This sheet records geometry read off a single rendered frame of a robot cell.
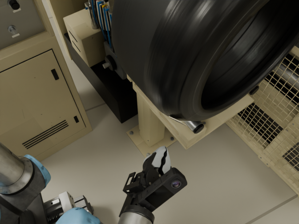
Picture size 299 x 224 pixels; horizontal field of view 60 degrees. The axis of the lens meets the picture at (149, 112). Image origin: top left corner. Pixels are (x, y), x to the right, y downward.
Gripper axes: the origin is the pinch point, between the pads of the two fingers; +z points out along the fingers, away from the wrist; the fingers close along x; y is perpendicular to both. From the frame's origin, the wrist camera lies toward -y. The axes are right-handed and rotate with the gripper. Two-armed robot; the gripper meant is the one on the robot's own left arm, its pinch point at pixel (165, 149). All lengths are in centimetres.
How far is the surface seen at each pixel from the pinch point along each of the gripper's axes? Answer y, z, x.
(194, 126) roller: 1.3, 18.9, 9.5
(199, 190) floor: 56, 51, 77
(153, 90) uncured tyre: -8.6, 3.0, -15.3
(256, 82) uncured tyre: -19.1, 33.7, 13.3
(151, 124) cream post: 54, 61, 24
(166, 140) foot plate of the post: 69, 78, 50
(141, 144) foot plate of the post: 81, 70, 39
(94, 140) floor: 105, 64, 15
